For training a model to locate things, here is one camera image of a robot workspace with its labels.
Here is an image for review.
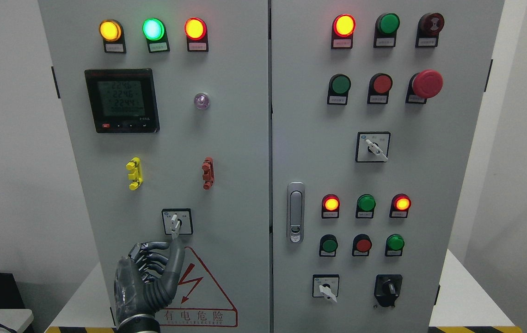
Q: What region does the white rotary switch upper right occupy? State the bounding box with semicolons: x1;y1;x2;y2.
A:
355;131;391;163

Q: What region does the green push button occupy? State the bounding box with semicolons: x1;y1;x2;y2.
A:
385;234;405;257
319;234;339;257
327;74;351;105

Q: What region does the white box lower left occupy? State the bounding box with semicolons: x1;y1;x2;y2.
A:
0;308;34;333

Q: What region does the green push button lower left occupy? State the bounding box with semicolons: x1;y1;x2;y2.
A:
319;234;339;257

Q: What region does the green lit indicator light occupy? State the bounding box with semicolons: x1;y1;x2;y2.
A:
142;18;170;53

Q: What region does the green push button lower right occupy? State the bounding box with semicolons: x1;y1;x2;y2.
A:
385;234;405;257

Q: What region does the red terminal clip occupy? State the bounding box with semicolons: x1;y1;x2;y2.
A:
202;156;215;190

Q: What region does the red lit indicator lower right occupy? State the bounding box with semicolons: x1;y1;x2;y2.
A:
389;193;411;218

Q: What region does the white rotary switch bottom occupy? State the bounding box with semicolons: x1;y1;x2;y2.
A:
312;274;340;303

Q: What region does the dark red buzzer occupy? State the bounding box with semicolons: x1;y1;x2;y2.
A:
415;12;445;47

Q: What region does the green indicator lower middle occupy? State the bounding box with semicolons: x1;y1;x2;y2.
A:
355;194;376;219

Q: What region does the black rotary switch bottom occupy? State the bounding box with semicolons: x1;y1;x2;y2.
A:
374;274;403;308

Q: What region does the red push button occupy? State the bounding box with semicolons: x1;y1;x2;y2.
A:
367;73;393;104
351;234;373;257

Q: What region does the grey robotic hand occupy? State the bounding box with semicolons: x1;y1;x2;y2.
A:
114;238;185;325

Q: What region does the red push button lower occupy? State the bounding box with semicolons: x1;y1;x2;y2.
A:
351;234;373;257

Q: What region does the red lit indicator top right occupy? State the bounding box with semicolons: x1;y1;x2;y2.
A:
331;13;356;50

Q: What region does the yellow terminal clip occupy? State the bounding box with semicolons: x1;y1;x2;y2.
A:
125;157;143;191

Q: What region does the green push button upper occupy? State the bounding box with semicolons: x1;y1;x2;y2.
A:
327;74;351;105

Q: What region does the red lit indicator light left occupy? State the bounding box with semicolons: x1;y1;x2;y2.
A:
184;17;208;52

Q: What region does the black digital power meter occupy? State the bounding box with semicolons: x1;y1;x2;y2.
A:
84;69;160;133

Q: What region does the red push button upper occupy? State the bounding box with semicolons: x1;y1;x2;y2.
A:
367;73;393;104

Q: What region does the red lit indicator lower left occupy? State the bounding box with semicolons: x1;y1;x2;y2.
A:
321;194;340;219

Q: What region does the grey right cabinet door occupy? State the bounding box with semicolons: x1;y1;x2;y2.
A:
270;0;504;333

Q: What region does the red danger warning sticker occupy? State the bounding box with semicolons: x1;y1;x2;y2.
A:
156;247;238;327

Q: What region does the yellow indicator light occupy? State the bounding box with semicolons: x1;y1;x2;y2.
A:
98;19;126;54

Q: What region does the grey left cabinet door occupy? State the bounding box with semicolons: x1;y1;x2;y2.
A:
39;0;270;333

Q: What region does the grey cabinet door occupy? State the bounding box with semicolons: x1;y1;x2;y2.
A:
39;0;270;333
270;0;504;333

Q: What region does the white rotary switch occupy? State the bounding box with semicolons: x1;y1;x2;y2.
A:
355;131;391;163
312;274;340;303

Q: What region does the red emergency stop button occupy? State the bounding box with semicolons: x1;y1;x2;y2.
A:
405;69;443;104

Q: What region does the green indicator top right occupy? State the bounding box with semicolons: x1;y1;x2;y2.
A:
373;13;400;48

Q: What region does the small clear lamp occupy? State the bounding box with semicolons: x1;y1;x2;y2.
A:
194;92;210;110

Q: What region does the white rotary switch door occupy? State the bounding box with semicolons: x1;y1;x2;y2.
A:
161;208;194;236

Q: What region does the silver door lock handle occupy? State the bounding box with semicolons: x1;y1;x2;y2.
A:
287;182;305;244

